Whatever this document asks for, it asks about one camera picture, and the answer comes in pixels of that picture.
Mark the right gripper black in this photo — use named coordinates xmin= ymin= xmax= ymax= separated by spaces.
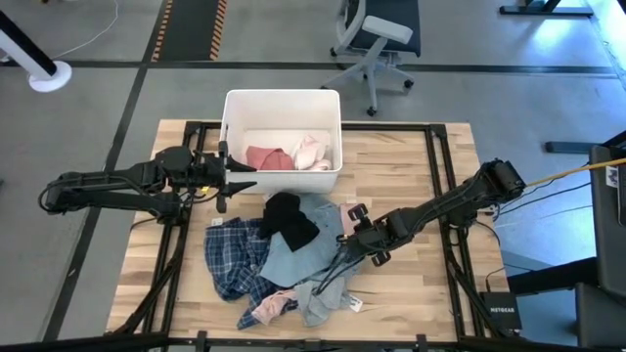
xmin=312 ymin=202 xmax=400 ymax=295

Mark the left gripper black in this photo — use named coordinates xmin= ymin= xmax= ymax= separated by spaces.
xmin=193 ymin=140 xmax=258 ymax=214

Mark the salmon pink garment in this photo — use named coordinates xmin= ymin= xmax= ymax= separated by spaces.
xmin=245 ymin=145 xmax=296 ymax=172

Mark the light blue denim garment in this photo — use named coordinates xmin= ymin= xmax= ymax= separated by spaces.
xmin=257 ymin=193 xmax=346 ymax=289

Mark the grey-blue sweatshirt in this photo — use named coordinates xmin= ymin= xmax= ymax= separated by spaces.
xmin=291 ymin=261 xmax=366 ymax=328

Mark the white-pink garment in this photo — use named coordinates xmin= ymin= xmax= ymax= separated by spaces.
xmin=291 ymin=133 xmax=335 ymax=172

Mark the dusty pink garment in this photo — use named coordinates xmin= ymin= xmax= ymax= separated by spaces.
xmin=338 ymin=201 xmax=366 ymax=234

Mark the white woven plastic basket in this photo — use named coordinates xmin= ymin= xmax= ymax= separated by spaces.
xmin=218 ymin=88 xmax=343 ymax=196

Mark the small pale pink garment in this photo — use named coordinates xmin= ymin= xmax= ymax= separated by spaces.
xmin=250 ymin=287 xmax=300 ymax=328

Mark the black hazard-striped floor mat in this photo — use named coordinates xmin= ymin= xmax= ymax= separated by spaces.
xmin=149 ymin=0 xmax=229 ymax=63

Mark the white and navy office chair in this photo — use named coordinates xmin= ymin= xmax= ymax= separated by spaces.
xmin=320 ymin=0 xmax=422 ymax=117

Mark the black workstation stand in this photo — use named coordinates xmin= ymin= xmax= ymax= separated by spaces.
xmin=506 ymin=129 xmax=626 ymax=349

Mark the black aluminium table frame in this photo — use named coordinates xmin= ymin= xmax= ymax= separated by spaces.
xmin=105 ymin=120 xmax=510 ymax=352

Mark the black network switch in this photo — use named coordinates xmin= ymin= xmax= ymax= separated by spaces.
xmin=477 ymin=290 xmax=522 ymax=331

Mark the white floor cable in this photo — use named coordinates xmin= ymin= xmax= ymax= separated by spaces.
xmin=51 ymin=0 xmax=120 ymax=60

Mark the white post with round base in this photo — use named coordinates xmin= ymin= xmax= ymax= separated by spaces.
xmin=0 ymin=9 xmax=73 ymax=94

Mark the yellow cable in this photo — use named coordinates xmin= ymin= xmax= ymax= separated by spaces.
xmin=525 ymin=155 xmax=626 ymax=190

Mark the black desk frame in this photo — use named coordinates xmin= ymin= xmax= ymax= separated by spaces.
xmin=498 ymin=0 xmax=594 ymax=17

